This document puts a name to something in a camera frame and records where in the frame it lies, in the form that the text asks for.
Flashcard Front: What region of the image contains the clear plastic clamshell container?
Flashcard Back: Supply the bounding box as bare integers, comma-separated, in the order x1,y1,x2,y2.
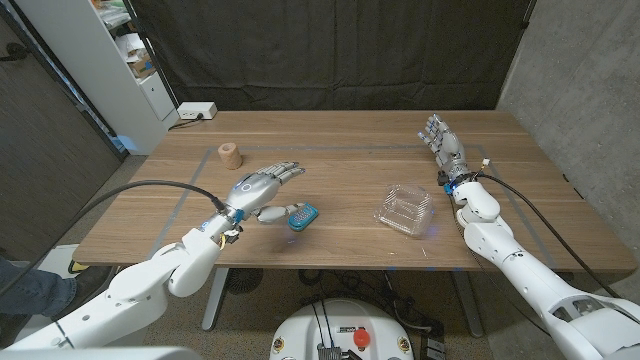
373,183,435,238

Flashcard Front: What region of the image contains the black round fan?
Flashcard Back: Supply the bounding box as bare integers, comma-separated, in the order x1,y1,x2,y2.
225,268,264,295

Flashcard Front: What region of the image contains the person's leg in jeans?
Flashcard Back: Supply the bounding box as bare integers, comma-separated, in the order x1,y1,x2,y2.
0,257,79,317

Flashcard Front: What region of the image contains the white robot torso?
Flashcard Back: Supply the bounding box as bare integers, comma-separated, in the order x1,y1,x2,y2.
0,347,201,360

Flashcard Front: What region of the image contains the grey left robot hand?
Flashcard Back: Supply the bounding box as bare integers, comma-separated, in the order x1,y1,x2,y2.
219,160,307,234

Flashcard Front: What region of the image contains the black curtain backdrop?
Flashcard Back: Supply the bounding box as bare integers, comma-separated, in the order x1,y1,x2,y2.
128,0,532,112

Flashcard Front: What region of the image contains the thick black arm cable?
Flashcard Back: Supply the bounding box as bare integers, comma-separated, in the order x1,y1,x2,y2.
479,172,620,300
0,179,227,297

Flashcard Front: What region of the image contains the grey table leg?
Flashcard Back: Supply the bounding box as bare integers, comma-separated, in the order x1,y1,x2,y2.
201,268,230,332
452,269,485,339

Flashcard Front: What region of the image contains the teal toy phone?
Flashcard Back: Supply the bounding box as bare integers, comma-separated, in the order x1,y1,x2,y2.
287,202,320,233

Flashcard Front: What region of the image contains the cardboard box with blue tape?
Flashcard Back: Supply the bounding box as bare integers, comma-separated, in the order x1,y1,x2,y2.
127,52,156,79

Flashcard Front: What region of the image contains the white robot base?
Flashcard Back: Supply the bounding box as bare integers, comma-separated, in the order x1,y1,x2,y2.
269,298,415,360

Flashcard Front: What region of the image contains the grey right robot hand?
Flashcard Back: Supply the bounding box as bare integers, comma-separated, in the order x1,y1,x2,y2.
418,113,476,196

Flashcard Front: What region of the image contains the black shoe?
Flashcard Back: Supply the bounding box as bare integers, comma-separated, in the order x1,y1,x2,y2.
52,265,112,321

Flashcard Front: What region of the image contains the white shelf cabinet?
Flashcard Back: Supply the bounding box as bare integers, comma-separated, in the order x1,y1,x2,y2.
14,0,180,156

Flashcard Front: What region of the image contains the black box on floor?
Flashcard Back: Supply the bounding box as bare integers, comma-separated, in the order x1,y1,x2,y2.
418,319,447,360

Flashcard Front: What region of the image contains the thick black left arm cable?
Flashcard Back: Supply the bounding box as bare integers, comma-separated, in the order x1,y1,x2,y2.
0,179,227,297

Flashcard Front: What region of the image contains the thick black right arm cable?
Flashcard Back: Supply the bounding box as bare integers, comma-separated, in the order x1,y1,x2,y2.
479,172,620,300

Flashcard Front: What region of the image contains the white power strip box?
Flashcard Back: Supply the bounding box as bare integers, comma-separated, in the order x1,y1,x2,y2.
177,101,219,121

